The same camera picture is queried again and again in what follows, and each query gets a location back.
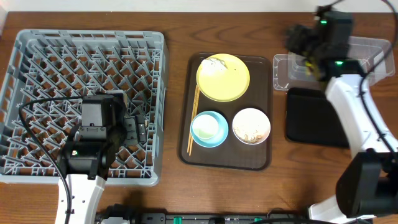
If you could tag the white paper cup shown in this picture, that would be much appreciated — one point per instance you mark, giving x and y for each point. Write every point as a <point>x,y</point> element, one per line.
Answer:
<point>205,126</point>

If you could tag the wooden chopstick left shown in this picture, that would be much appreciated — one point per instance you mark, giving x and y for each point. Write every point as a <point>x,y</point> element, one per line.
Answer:
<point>194,113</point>

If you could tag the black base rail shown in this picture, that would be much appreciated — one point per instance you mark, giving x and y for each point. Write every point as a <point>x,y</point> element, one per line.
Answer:
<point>118,213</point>

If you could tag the clear plastic waste bin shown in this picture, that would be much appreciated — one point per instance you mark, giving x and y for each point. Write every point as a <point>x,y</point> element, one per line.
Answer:
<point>289,70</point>

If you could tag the black waste tray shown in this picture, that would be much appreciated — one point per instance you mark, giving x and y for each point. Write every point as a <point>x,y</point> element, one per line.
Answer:
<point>311,119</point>

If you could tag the light blue saucer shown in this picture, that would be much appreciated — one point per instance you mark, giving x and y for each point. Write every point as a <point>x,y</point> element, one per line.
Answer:
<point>221,135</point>

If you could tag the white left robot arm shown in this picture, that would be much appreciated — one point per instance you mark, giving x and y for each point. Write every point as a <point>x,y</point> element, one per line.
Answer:
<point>90,150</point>

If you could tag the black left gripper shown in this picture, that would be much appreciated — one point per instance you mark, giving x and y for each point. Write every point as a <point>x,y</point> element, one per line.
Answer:
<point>132,127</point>

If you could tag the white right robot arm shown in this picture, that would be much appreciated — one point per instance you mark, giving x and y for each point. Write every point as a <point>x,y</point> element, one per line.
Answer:
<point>368,186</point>

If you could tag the grey plastic dishwasher rack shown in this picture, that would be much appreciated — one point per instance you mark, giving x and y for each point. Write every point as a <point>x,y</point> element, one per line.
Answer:
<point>47,72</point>

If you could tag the yellow round plate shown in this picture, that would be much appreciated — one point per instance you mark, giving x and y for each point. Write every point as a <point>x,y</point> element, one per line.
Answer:
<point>227,85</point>

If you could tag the white paper napkin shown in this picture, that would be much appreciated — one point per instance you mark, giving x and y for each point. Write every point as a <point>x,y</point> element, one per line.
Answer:
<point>212,65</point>

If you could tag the dark brown serving tray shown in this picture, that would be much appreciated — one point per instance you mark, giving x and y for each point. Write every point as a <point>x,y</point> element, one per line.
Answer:
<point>232,153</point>

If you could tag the white bowl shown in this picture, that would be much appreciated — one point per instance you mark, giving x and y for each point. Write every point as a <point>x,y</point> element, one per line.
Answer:
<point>251,126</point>

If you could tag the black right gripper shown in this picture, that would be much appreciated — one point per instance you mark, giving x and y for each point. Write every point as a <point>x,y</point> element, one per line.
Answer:
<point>296,35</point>

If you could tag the green snack wrapper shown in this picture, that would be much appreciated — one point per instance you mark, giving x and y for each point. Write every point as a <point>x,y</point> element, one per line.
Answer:
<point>313,69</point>

